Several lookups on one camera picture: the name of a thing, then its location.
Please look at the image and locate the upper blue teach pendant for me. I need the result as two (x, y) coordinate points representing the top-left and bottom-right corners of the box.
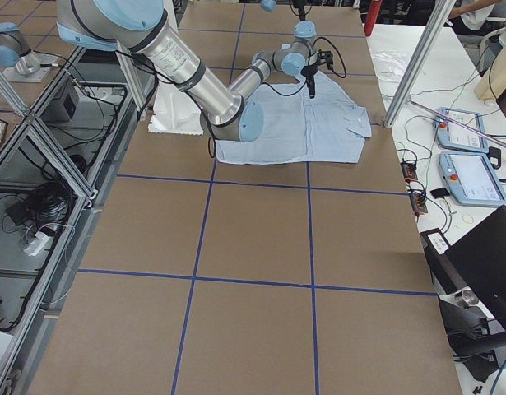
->
(435, 107), (489, 153)

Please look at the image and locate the metal rod green tip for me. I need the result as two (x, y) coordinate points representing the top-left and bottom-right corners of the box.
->
(406, 99), (506, 149)

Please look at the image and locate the grey electronics box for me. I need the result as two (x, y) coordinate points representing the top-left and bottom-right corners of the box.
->
(41, 79), (79, 122)

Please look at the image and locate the aluminium frame post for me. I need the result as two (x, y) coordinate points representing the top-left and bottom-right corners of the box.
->
(383, 1), (455, 128)

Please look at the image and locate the black laptop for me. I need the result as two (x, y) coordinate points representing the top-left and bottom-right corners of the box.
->
(421, 206), (506, 328)

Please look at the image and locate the light blue button shirt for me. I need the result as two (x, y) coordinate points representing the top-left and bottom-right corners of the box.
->
(216, 72), (372, 165)

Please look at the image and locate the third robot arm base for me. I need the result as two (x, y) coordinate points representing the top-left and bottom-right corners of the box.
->
(0, 22), (58, 82)

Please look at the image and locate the clear plastic bag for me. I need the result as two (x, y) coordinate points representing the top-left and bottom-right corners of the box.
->
(370, 50), (410, 83)

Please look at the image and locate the white power strip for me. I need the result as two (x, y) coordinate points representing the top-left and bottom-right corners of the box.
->
(23, 230), (53, 257)

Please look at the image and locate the red cylinder bottle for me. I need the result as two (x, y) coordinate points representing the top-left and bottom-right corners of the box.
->
(364, 0), (382, 37)

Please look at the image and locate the blue teach pendant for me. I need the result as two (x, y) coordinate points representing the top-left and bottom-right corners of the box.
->
(439, 151), (506, 207)
(435, 107), (489, 153)

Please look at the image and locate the lower blue teach pendant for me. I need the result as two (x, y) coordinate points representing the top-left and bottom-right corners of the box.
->
(439, 151), (506, 207)

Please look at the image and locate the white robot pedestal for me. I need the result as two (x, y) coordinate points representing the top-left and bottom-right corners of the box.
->
(148, 70), (203, 136)

